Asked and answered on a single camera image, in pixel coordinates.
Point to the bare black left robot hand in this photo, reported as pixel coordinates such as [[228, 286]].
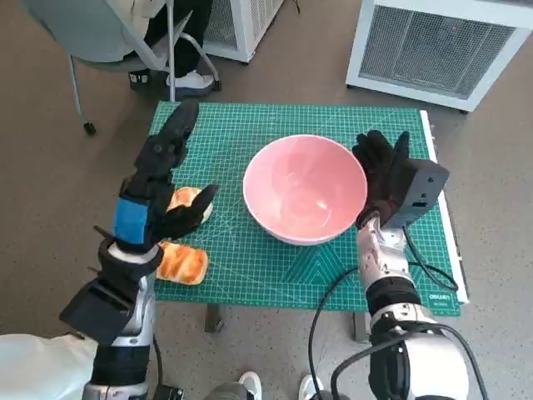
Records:
[[158, 154]]

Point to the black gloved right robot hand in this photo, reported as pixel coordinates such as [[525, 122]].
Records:
[[381, 166]]

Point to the round toy bread bun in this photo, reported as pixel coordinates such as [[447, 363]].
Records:
[[181, 196]]

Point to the pink bowl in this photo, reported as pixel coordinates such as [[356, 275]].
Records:
[[304, 187]]

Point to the long striped toy bread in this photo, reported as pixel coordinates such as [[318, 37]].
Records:
[[183, 264]]

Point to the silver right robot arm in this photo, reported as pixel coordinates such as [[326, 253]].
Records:
[[387, 266]]

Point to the seated person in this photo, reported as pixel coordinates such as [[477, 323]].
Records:
[[187, 41]]

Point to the large white vented cabinet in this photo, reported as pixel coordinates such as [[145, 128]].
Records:
[[437, 50]]

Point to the green cutting mat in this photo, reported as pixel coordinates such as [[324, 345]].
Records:
[[250, 266]]

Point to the grey office chair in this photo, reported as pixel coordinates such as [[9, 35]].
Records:
[[83, 25]]

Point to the small white vented cabinet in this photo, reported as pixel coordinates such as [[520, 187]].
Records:
[[245, 29]]

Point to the black table leg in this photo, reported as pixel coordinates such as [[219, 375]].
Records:
[[361, 327], [214, 318]]

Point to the white robot foot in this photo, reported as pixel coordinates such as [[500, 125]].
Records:
[[310, 385], [250, 383]]

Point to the black device box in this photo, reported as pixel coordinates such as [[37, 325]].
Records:
[[170, 393]]

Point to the person in white trousers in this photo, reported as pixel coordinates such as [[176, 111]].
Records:
[[33, 366]]

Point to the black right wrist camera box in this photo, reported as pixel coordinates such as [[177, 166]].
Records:
[[420, 187]]

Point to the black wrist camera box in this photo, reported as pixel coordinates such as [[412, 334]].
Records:
[[420, 187], [96, 312]]

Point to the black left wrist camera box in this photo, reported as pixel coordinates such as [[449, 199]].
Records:
[[96, 312]]

